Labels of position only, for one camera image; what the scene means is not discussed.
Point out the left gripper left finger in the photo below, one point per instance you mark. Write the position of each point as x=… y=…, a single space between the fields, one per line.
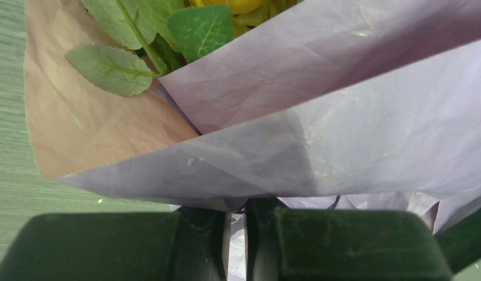
x=186 y=244

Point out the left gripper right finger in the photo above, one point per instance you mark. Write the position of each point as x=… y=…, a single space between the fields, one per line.
x=293 y=244

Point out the purple flower bouquet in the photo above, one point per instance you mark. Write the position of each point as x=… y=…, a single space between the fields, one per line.
x=375 y=102

